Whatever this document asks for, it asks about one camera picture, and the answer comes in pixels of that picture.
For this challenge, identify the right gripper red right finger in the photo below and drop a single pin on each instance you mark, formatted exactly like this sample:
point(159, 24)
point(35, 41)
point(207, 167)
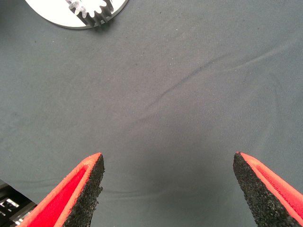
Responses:
point(267, 196)

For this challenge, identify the small steel planetary gear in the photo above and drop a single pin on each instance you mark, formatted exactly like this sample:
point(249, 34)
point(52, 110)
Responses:
point(94, 15)

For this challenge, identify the dark grey table cloth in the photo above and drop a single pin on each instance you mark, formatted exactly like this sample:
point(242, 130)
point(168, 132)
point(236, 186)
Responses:
point(165, 94)

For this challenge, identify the round metal carrier plate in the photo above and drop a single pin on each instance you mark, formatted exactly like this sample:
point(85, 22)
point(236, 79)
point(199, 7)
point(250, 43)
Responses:
point(56, 16)

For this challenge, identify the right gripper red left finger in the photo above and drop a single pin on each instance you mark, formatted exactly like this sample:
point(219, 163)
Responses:
point(71, 201)

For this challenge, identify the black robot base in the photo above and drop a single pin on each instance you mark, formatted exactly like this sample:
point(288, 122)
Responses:
point(11, 208)

